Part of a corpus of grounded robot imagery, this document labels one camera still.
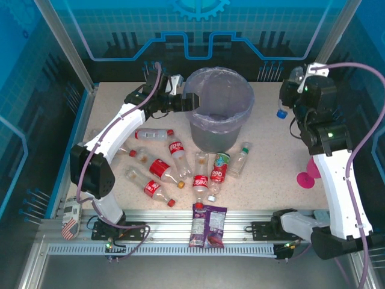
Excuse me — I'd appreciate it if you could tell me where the clear bottle white label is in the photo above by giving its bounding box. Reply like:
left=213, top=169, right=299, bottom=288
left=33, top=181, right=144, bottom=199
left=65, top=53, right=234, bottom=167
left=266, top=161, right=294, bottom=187
left=134, top=128, right=169, bottom=142

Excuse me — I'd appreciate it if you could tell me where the clear bottle blue cap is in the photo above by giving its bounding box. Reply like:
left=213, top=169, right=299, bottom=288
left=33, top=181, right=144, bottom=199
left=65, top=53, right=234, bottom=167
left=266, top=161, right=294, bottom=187
left=276, top=66, right=305, bottom=120

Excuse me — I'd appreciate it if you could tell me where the grey mesh waste bin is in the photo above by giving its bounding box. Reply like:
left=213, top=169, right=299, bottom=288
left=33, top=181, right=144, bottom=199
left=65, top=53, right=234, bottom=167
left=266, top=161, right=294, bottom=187
left=183, top=67, right=255, bottom=153

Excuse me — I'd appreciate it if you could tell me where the red green label bottle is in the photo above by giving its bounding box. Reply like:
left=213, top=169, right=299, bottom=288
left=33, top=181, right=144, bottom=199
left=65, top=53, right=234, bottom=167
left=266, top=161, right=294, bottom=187
left=207, top=152, right=231, bottom=203

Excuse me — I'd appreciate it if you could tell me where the clear bottle green cap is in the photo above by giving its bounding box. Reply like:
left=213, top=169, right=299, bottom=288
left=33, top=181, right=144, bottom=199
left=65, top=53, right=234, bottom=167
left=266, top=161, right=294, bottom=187
left=227, top=142, right=253, bottom=178

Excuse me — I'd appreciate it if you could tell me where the cola bottle red cap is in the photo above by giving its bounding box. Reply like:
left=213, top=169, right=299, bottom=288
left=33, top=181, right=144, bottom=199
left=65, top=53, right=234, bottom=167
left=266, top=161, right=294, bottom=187
left=191, top=151, right=211, bottom=211
left=166, top=129, right=194, bottom=179
left=124, top=166, right=176, bottom=208

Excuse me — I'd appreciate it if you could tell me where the cola bottle orange cap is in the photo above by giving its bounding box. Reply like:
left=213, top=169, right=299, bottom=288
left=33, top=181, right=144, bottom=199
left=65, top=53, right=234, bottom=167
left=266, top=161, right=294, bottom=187
left=134, top=146, right=186, bottom=190

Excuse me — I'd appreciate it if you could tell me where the pink plastic goblet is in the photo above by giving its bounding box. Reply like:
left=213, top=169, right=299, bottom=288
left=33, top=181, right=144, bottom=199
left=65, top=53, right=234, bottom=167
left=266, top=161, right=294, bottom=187
left=296, top=157, right=320, bottom=190

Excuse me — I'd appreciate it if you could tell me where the purple snack bag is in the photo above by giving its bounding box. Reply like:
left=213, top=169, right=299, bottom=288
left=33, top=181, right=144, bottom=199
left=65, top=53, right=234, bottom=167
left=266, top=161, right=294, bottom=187
left=188, top=203, right=228, bottom=249

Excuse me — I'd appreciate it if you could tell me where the flag print can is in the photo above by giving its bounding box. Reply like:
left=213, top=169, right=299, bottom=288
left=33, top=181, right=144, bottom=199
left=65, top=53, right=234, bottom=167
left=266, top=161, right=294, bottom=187
left=61, top=196, right=83, bottom=241

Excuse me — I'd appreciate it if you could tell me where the black connector block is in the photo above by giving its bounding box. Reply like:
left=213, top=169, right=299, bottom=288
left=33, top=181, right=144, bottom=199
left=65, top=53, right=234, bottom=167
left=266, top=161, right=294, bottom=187
left=104, top=240, right=128, bottom=261
left=273, top=240, right=301, bottom=263

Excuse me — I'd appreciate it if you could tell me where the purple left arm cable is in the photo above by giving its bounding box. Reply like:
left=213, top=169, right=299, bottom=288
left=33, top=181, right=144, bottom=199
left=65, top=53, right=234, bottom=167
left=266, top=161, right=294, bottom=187
left=75, top=61, right=163, bottom=261

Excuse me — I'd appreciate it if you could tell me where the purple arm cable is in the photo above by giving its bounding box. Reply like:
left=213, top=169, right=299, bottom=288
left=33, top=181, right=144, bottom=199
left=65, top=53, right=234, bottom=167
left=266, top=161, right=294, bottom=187
left=311, top=61, right=385, bottom=289
left=75, top=61, right=163, bottom=261

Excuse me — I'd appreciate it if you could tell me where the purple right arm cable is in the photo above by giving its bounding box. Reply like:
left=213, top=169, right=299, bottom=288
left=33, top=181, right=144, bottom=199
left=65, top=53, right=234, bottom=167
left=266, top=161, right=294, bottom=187
left=311, top=61, right=385, bottom=289

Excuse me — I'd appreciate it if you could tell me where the aluminium frame post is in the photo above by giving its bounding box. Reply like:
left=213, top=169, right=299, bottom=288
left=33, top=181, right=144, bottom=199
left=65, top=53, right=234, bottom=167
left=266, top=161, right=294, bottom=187
left=33, top=0, right=99, bottom=93
left=315, top=0, right=360, bottom=69

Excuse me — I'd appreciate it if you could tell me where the aluminium frame rail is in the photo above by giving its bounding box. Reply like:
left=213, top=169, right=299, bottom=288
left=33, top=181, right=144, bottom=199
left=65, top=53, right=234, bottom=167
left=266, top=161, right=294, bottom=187
left=38, top=207, right=331, bottom=246

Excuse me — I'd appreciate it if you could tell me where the white slotted cable duct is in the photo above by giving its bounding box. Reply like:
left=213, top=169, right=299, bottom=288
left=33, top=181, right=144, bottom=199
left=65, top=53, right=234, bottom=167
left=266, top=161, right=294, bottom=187
left=47, top=243, right=279, bottom=257

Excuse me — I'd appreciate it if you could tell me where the aluminium frame bar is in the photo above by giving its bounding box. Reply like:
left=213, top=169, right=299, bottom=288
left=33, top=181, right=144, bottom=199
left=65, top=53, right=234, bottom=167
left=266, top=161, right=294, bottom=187
left=350, top=251, right=380, bottom=289
left=16, top=240, right=49, bottom=289

